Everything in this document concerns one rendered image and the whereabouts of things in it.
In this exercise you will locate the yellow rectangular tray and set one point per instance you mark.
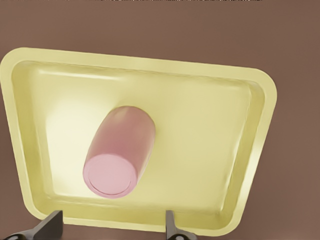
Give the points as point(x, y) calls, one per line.
point(200, 140)

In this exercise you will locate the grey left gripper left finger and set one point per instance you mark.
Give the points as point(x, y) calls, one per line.
point(47, 226)

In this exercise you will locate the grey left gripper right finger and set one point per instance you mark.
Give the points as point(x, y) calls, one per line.
point(172, 226)

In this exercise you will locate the pink cup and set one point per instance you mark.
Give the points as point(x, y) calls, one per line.
point(120, 155)

